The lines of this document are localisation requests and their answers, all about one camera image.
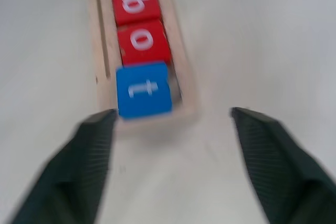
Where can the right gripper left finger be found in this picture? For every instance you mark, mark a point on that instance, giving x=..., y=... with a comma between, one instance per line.
x=71, y=171

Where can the red letter tile o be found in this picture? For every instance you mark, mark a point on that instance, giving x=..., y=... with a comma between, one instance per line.
x=141, y=41

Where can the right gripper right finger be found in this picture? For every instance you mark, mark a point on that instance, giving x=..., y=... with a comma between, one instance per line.
x=283, y=171

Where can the wooden letter tray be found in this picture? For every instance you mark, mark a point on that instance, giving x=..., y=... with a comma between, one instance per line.
x=101, y=51

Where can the blue letter tile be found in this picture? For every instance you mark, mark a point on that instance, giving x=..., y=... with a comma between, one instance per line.
x=143, y=90

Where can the red letter tile b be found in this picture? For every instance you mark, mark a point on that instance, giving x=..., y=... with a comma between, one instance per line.
x=136, y=3

